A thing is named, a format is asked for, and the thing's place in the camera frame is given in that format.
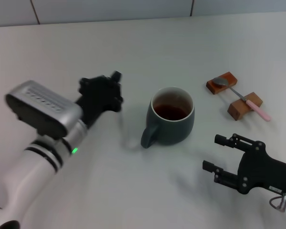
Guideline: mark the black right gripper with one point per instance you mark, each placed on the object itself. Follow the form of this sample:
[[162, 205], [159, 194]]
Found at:
[[267, 171]]

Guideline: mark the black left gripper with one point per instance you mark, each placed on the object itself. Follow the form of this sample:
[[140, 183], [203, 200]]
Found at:
[[100, 95]]

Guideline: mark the grey cup with tea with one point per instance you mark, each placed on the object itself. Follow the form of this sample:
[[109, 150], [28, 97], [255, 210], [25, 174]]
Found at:
[[171, 131]]

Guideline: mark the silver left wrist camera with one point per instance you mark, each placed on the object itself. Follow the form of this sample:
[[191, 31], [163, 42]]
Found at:
[[45, 105]]

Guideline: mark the reddish flat wooden block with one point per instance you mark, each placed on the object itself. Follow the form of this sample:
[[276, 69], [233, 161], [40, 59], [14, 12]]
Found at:
[[231, 78]]

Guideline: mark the light brown arched wooden block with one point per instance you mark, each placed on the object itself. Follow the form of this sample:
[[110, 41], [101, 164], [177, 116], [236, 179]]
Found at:
[[238, 108]]

